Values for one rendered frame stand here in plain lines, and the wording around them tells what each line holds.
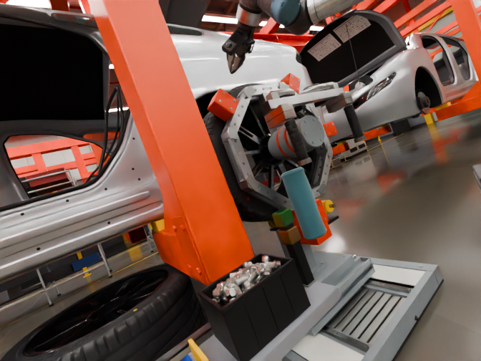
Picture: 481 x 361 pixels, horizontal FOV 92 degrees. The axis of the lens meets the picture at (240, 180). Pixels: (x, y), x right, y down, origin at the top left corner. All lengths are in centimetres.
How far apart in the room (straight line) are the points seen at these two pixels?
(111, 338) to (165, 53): 84
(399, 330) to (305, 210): 56
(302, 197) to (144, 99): 59
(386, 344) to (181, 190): 87
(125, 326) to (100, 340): 7
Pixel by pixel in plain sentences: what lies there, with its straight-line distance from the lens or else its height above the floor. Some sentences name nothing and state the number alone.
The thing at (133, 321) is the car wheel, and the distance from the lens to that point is 88.
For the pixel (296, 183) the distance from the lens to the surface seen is 85.
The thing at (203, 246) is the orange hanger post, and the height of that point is 64.
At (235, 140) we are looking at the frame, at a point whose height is 92.
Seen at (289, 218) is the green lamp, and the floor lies 64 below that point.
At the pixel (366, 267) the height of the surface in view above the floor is 15.
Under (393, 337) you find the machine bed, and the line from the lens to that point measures 113.
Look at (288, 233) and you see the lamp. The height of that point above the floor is 60.
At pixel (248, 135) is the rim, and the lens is 106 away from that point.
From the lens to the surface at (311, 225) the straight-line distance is 88.
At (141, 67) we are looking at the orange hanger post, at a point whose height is 116.
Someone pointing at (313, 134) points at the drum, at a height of 84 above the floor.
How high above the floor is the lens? 78
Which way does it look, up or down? 1 degrees down
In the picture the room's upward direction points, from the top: 21 degrees counter-clockwise
